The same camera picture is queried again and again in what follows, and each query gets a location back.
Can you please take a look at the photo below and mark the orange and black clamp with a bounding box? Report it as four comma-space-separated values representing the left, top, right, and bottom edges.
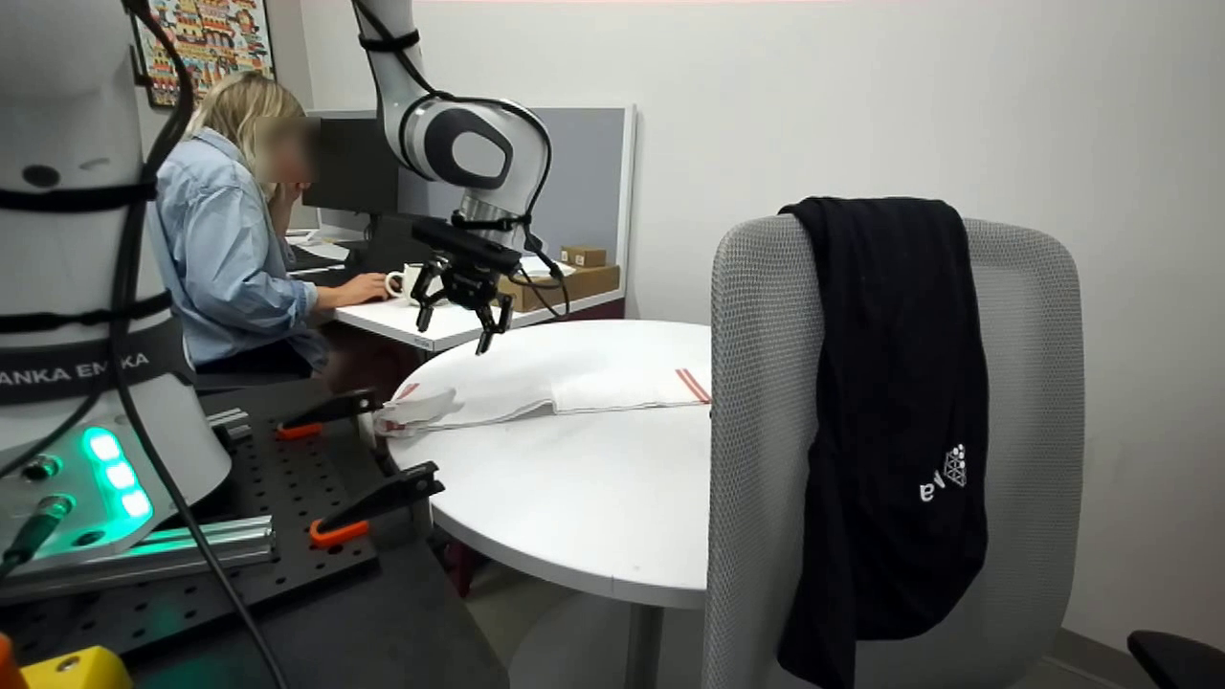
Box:
306, 461, 447, 555
276, 387, 382, 448

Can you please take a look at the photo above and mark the grey office chair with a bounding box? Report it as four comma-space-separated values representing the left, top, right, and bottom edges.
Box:
701, 206, 1086, 689

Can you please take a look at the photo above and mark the black computer monitor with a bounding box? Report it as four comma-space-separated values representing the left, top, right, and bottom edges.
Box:
297, 115, 415, 224

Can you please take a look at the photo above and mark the grey pegboard panel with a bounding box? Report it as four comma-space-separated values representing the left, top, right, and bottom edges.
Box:
128, 368, 512, 689

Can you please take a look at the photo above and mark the colourful wall poster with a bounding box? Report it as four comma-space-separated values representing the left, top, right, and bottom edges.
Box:
129, 0, 281, 115

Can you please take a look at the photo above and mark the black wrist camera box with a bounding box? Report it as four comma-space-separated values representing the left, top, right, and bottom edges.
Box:
405, 216, 528, 270

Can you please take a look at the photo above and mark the black desk device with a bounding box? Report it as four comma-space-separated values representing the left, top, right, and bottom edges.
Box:
364, 206, 446, 281

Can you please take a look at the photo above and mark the yellow plastic object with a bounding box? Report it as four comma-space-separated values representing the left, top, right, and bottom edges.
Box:
15, 642, 139, 689

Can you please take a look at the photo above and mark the seated woman in blue shirt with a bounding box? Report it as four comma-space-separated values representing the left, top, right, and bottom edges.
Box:
149, 71, 391, 382

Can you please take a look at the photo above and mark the white cloth with red stripes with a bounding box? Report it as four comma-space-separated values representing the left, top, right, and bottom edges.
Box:
369, 360, 717, 441

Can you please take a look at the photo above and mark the aluminium rail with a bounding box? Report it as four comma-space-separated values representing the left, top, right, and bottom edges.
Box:
0, 512, 281, 606

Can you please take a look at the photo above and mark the black chair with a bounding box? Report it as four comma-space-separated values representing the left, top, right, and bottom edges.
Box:
1126, 628, 1225, 689

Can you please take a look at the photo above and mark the grey partition panel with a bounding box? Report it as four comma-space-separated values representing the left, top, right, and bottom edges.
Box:
303, 88, 643, 323

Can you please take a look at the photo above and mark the black perforated breadboard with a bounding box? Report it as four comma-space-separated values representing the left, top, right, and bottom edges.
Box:
0, 400, 446, 664

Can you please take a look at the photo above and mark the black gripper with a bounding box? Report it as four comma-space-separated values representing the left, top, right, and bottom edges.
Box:
405, 254, 522, 360

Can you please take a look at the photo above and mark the orange object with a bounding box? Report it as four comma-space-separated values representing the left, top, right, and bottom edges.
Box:
0, 628, 31, 689

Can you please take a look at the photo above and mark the black garment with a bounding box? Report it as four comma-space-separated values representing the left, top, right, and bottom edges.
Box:
773, 192, 995, 689

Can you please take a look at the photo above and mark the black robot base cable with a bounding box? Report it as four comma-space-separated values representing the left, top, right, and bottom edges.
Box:
109, 0, 294, 689

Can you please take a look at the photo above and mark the white office desk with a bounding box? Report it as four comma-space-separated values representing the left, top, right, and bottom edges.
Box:
282, 225, 628, 360

